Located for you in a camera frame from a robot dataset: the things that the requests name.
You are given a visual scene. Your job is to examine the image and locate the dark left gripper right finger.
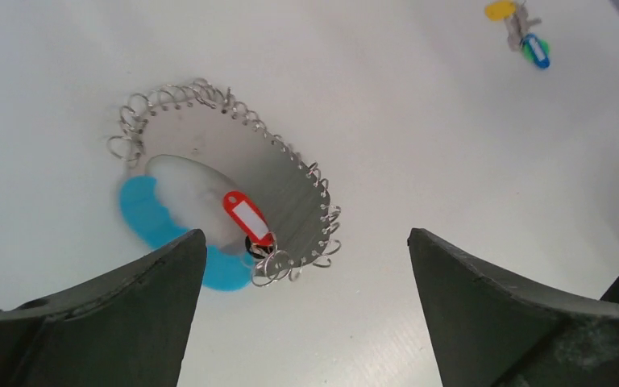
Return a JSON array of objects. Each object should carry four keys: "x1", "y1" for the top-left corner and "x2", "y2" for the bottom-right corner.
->
[{"x1": 407, "y1": 229, "x2": 619, "y2": 386}]

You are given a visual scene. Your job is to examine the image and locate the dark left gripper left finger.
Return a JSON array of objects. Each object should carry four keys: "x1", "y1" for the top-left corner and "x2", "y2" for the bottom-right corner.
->
[{"x1": 0, "y1": 230, "x2": 206, "y2": 386}]

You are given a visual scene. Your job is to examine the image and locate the red tagged key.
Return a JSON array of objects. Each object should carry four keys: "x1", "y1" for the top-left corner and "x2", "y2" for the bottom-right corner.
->
[{"x1": 222, "y1": 190, "x2": 275, "y2": 260}]

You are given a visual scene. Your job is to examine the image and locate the green tagged key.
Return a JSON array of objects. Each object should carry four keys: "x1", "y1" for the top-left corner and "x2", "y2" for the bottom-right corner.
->
[{"x1": 520, "y1": 41, "x2": 534, "y2": 62}]

